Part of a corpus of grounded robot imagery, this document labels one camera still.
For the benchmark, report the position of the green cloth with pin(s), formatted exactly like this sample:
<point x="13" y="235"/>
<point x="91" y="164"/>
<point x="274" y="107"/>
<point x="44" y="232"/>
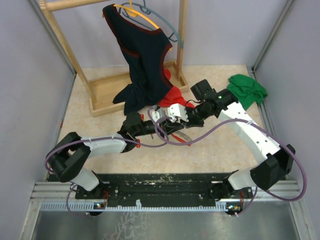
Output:
<point x="247" y="90"/>

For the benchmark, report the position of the wooden clothes rack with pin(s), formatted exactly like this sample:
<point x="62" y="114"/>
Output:
<point x="102" y="90"/>

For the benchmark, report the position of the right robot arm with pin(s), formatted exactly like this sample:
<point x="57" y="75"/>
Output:
<point x="273" y="161"/>

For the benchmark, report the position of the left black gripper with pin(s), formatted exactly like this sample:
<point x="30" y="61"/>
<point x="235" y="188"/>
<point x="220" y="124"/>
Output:
<point x="169" y="127"/>

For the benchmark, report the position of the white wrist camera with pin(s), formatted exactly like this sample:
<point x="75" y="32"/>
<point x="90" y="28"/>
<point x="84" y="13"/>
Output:
<point x="159" y="115"/>
<point x="177" y="112"/>

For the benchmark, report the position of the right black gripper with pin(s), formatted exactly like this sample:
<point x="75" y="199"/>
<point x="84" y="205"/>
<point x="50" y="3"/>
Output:
<point x="190" y="123"/>

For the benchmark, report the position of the yellow hanger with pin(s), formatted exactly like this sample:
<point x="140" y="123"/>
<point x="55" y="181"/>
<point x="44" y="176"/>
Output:
<point x="131" y="37"/>

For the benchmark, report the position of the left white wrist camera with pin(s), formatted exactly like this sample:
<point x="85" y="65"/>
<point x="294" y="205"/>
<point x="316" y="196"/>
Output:
<point x="159" y="115"/>

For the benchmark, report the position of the dark navy shirt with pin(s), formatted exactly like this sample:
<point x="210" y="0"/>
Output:
<point x="144" y="51"/>

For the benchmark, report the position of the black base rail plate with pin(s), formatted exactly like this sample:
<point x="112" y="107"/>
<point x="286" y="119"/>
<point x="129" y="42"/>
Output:
<point x="163" y="190"/>

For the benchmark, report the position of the white toothed cable duct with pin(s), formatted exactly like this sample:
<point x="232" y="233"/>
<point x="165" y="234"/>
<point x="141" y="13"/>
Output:
<point x="95" y="207"/>

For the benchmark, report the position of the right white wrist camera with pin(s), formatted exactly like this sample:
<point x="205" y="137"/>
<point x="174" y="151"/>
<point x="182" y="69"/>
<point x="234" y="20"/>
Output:
<point x="177" y="112"/>

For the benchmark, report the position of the red cloth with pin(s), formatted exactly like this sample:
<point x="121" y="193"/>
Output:
<point x="175" y="98"/>

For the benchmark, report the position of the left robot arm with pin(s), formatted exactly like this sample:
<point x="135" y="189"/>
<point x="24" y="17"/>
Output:
<point x="66" y="160"/>

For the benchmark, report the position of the teal hanger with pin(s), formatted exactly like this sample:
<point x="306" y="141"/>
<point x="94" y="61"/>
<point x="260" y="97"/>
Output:
<point x="162" y="22"/>

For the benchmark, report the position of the metal key holder red handle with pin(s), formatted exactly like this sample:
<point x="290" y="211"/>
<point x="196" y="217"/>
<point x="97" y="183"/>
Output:
<point x="181" y="137"/>

